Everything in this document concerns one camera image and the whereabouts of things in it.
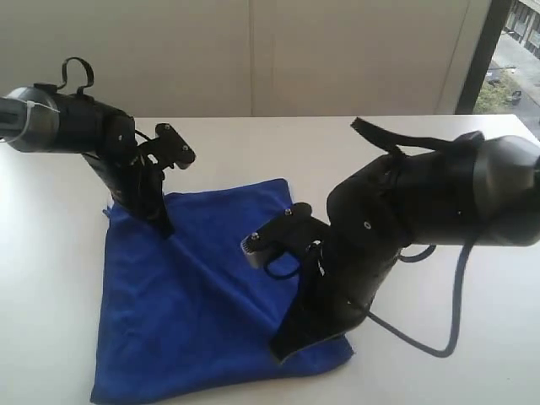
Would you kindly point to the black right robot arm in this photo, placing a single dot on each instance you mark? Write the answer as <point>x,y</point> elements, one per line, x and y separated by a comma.
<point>470,192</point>

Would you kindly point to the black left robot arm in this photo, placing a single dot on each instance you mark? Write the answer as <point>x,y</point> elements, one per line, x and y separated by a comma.
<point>37,119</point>

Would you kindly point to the blue microfibre cloth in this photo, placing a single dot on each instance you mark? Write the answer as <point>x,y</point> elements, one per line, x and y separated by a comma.
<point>188,313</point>

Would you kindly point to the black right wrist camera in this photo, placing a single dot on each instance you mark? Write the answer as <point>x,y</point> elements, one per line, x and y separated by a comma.
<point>293,231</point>

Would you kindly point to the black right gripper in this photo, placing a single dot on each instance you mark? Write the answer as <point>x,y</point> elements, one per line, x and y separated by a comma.
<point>340,278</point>

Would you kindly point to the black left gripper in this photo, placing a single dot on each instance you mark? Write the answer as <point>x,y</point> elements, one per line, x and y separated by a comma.
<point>130,177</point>

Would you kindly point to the black window frame post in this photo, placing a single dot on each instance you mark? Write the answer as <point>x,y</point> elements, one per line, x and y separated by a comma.
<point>489,36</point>

